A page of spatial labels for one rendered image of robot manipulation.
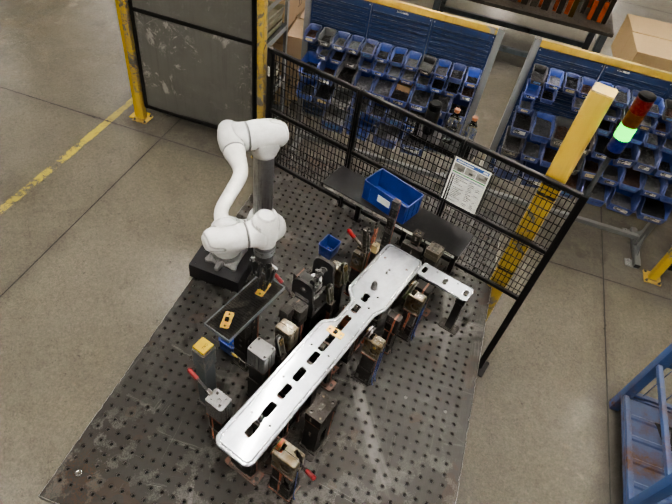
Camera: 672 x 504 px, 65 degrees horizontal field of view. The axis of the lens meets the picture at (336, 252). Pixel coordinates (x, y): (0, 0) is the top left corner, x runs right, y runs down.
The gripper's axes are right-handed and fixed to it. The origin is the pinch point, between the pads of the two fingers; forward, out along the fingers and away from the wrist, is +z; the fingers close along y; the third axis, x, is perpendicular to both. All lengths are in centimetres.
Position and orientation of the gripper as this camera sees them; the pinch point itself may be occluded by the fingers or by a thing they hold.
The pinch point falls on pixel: (263, 283)
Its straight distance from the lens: 234.7
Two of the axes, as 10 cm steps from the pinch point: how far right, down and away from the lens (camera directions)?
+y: 9.0, 3.9, -2.1
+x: 4.2, -6.3, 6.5
